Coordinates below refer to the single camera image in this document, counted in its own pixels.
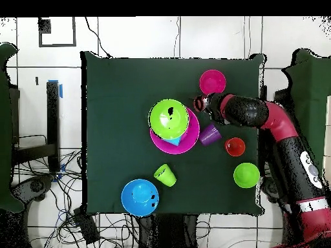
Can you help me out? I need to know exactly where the small green bowl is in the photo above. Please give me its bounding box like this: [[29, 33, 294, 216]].
[[233, 162, 261, 189]]

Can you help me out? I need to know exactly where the large blue bowl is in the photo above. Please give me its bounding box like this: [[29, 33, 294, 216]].
[[120, 178, 160, 217]]

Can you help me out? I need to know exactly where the green cloth side table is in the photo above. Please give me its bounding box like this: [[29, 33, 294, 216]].
[[280, 48, 331, 176], [0, 42, 25, 214]]

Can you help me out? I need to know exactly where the stack of white boxes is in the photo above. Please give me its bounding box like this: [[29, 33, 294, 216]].
[[322, 95, 331, 187]]

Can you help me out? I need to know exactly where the large pink bowl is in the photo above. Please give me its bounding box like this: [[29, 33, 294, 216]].
[[149, 107, 201, 155]]

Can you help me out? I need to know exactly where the grey chair base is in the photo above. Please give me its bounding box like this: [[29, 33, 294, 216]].
[[11, 174, 55, 202], [261, 176, 288, 203]]

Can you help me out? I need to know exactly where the black cable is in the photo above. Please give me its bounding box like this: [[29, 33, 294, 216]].
[[84, 16, 112, 58]]

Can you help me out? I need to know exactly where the tangle of cables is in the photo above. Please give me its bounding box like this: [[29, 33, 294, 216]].
[[11, 134, 135, 248]]

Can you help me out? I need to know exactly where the large green bowl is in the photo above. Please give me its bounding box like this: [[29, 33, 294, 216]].
[[148, 98, 190, 141]]

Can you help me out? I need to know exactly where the purple cup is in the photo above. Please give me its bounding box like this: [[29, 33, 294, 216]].
[[198, 123, 223, 147]]

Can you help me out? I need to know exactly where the black power strip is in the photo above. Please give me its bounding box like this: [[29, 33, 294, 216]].
[[73, 207, 100, 245]]

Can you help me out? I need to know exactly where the dark green tablecloth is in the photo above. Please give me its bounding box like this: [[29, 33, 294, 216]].
[[80, 50, 265, 216]]

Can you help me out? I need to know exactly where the green cup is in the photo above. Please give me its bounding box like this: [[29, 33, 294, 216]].
[[153, 163, 178, 188]]

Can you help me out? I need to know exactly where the blue cup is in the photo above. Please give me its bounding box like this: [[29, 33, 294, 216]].
[[161, 136, 183, 147]]

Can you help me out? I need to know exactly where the orange red cup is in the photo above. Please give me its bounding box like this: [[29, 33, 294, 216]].
[[224, 137, 246, 158]]

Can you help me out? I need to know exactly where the black box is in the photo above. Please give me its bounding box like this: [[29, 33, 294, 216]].
[[8, 86, 21, 145], [273, 88, 294, 109]]

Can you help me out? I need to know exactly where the black metal stand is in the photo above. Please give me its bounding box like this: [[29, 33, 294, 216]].
[[11, 80, 61, 173]]

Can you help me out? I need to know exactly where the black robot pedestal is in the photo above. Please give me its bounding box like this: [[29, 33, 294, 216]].
[[136, 213, 199, 248]]

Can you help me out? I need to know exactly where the thin dark cable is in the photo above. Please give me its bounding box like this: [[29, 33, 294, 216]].
[[173, 16, 181, 58]]

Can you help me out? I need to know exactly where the small magenta bowl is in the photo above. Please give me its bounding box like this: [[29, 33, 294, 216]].
[[199, 69, 227, 96]]

